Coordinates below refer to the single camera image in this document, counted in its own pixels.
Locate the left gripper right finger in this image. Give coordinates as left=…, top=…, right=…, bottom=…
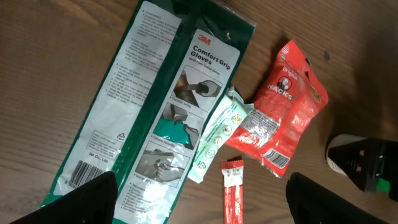
left=285, top=172, right=387, bottom=224

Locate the green lid jar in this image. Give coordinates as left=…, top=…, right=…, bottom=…
left=325, top=134, right=365, bottom=177

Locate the light green wipes pack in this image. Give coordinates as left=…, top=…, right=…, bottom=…
left=188, top=86, right=254, bottom=184

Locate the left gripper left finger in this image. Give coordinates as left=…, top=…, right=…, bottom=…
left=11, top=171, right=118, bottom=224

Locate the red stick sachet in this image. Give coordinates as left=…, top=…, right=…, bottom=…
left=221, top=159, right=244, bottom=224

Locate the red snack bag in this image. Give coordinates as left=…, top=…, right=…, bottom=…
left=226, top=40, right=328, bottom=177

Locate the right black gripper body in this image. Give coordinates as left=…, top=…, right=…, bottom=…
left=330, top=138, right=397, bottom=201

